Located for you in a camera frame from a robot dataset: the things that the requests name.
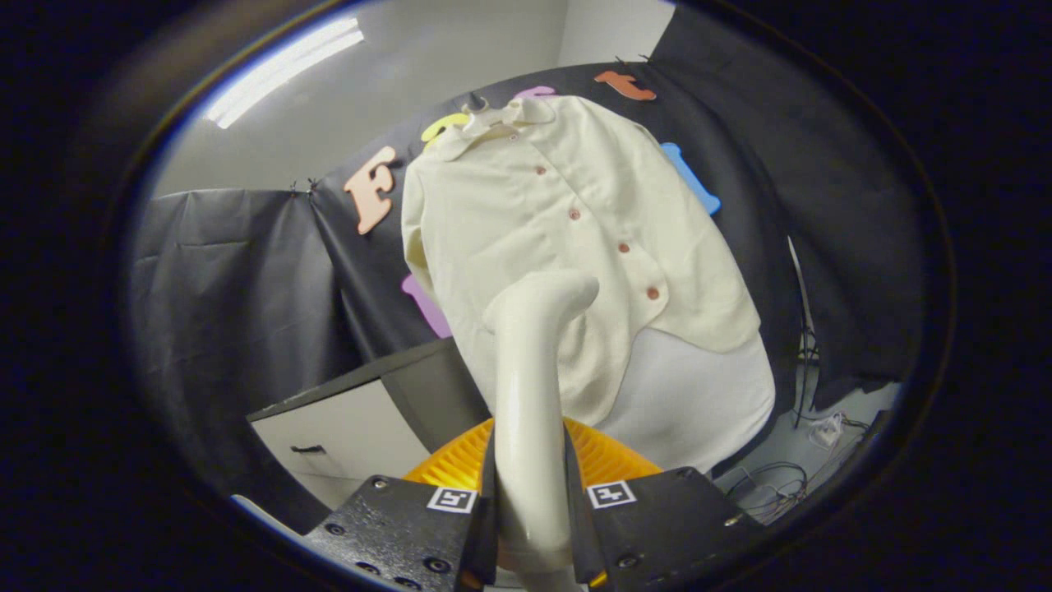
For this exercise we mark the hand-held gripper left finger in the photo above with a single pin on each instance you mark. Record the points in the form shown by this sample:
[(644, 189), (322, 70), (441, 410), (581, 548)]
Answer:
[(486, 526)]

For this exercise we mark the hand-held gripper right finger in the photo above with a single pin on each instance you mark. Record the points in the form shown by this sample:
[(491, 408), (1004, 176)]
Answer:
[(575, 518)]

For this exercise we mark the white garment steamer head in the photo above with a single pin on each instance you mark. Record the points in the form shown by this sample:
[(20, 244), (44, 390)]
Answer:
[(530, 411)]

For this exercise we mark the white garment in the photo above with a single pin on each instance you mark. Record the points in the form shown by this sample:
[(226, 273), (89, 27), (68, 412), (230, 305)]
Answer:
[(690, 403)]

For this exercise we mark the cream button-up shirt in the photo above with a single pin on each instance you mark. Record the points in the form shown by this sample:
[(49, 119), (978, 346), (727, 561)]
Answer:
[(534, 214)]

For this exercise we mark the white clothes hanger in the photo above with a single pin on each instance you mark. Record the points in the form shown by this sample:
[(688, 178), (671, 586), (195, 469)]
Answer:
[(475, 105)]

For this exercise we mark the grey top white cabinet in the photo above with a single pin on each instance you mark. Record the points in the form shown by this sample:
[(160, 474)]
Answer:
[(353, 427)]

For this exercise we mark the white power adapter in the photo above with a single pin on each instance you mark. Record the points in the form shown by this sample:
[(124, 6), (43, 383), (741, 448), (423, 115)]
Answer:
[(828, 429)]

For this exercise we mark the black backdrop cloth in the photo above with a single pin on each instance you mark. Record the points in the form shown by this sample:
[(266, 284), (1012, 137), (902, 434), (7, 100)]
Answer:
[(246, 288)]

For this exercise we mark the ceiling light panel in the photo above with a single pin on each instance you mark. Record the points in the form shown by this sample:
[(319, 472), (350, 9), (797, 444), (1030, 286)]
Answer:
[(279, 70)]

